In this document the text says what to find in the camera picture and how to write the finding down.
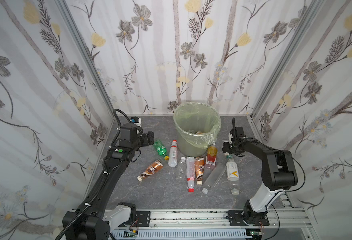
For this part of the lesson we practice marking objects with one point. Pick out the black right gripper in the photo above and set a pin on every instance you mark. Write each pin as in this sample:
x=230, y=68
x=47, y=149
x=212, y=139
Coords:
x=236, y=141

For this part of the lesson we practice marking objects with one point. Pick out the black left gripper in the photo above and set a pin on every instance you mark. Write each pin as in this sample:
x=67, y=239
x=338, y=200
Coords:
x=147, y=139

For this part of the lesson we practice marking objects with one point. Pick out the green plastic bottle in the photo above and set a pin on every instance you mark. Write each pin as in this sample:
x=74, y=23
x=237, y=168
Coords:
x=161, y=150

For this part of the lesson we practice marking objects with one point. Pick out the brown label coffee bottle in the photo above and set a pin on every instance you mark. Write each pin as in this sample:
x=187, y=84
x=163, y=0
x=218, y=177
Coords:
x=151, y=170

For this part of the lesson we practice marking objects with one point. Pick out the white label yellow V bottle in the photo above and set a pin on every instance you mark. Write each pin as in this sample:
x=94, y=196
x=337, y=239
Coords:
x=233, y=175

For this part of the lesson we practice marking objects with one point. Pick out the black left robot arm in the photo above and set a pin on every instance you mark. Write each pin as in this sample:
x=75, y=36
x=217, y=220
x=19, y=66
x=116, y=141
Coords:
x=87, y=221

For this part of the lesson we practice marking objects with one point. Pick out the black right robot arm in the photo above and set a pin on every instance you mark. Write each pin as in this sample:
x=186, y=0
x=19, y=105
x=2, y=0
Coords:
x=278, y=174

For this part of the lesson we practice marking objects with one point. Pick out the green lined waste bin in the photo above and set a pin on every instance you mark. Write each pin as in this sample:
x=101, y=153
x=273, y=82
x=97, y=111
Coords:
x=199, y=117

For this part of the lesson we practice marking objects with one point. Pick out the white bottle red cap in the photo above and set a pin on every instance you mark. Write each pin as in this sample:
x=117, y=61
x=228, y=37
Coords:
x=173, y=160

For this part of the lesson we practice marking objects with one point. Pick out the orange drink bottle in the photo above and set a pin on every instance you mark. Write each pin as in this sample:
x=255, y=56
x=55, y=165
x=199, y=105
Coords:
x=211, y=156

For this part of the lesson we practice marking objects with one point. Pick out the clear bottle red label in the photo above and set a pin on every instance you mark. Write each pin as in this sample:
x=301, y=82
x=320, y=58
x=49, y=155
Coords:
x=190, y=173

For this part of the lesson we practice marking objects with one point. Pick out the small clear bottle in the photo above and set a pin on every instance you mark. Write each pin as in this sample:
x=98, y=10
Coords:
x=181, y=168

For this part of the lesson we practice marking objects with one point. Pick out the brown label milk tea bottle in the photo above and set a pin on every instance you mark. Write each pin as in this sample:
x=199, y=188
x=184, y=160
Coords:
x=199, y=170

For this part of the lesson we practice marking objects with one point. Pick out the large clear empty bottle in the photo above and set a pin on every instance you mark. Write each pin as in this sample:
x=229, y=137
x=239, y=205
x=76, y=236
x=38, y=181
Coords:
x=213, y=178

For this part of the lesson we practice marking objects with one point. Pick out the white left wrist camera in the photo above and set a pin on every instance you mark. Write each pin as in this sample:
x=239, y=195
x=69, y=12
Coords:
x=136, y=120

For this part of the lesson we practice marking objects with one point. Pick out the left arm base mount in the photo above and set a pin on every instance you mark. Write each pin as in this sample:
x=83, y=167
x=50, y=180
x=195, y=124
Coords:
x=127, y=215

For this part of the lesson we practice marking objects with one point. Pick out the white vented cable duct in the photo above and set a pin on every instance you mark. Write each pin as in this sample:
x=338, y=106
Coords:
x=183, y=234

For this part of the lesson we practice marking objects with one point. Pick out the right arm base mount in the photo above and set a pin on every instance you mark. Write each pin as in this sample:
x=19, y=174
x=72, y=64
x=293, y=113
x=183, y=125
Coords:
x=248, y=217

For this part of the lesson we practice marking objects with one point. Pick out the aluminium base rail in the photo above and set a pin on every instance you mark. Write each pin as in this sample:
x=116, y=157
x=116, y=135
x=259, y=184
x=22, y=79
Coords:
x=285, y=224

